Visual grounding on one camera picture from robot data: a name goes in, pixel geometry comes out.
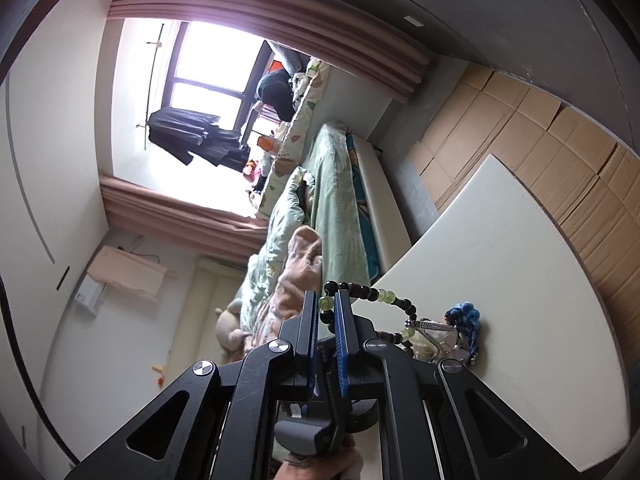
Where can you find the pink toy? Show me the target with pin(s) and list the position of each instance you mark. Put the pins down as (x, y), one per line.
(251, 170)

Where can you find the green bed sheet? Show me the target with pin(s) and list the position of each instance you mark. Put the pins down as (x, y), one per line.
(332, 185)

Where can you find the pink blanket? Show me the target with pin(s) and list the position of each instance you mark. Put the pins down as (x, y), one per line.
(297, 270)

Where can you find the teal printed sheet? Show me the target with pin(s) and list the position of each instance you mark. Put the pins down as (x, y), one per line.
(359, 200)

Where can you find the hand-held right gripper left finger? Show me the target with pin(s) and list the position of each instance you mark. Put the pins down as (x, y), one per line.
(312, 345)

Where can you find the orange wall hook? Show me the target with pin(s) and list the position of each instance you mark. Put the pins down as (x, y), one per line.
(159, 371)

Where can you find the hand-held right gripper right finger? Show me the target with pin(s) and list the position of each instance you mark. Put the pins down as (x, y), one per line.
(342, 345)

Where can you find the white mattress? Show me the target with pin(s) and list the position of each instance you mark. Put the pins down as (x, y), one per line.
(385, 210)

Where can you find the pink curtain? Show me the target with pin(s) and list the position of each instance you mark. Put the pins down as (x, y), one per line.
(300, 30)
(165, 205)

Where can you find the person's left hand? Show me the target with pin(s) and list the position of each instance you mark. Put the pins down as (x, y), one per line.
(340, 465)

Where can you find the window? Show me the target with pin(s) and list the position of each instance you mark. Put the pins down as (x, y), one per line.
(210, 60)

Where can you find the flattened cardboard sheets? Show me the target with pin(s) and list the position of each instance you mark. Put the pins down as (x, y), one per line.
(560, 135)

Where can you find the white air conditioner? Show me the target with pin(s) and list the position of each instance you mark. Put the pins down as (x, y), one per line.
(90, 295)

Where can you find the pink cloth cover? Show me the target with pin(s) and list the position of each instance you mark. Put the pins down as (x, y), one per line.
(127, 270)

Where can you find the white wall plate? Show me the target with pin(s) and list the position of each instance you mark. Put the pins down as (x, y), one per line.
(414, 20)

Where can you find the patterned window seat cushion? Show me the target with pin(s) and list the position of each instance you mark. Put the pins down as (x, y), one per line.
(295, 130)

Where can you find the dark hanging clothes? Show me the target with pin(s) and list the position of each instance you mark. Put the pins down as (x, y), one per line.
(195, 135)

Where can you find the dark bag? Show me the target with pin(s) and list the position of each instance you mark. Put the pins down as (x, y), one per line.
(275, 92)

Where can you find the metal clothes rod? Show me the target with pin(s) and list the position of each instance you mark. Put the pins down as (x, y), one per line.
(152, 75)

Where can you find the grey pillow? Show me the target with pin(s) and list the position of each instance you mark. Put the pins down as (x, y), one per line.
(290, 57)

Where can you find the beige plush toy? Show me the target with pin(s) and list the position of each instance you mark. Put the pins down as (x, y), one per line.
(231, 327)

